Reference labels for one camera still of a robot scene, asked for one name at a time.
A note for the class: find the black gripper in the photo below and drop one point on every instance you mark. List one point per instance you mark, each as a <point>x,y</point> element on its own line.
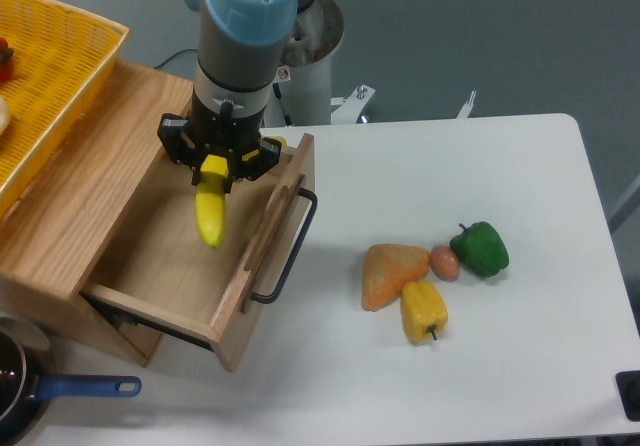
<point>222,132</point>

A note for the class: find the yellow banana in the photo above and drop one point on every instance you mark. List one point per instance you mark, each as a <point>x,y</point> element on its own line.
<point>215,183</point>

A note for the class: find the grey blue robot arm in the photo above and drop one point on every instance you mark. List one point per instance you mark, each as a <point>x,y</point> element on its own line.
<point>239,51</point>

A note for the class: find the wooden drawer cabinet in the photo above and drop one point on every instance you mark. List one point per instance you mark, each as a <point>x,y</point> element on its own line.
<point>58,232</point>

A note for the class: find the open wooden top drawer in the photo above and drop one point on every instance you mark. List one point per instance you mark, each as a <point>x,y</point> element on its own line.
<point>200,246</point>

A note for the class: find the yellow plastic basket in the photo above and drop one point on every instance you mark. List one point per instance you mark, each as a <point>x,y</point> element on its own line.
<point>63,56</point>

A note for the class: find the white round vegetable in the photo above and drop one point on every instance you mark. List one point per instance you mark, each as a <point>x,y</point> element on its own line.
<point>5,114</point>

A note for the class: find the orange triangular bread piece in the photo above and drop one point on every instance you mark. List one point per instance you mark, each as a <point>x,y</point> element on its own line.
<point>387,268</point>

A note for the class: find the red tomato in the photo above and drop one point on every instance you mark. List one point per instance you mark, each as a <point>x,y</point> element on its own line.
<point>6,61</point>

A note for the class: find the brown egg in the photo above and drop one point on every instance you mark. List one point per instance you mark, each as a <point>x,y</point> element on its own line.
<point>445,263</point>

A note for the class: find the yellow bell pepper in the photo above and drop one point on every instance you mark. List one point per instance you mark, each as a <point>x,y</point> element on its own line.
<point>423,311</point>

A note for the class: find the green bell pepper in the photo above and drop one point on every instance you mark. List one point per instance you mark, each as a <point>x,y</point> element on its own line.
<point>480,248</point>

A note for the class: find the black corner fixture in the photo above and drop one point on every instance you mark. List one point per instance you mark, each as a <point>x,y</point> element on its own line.
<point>628,387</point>

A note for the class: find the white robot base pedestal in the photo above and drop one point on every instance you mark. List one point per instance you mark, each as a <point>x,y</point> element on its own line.
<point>302,91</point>

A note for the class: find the white metal bracket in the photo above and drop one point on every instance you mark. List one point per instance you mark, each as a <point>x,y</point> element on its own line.
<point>343,110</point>

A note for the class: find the black drawer handle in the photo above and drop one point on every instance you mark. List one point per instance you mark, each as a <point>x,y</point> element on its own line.
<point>267,299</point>

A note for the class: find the blue handled saucepan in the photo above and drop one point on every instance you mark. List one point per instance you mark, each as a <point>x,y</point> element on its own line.
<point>29,380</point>

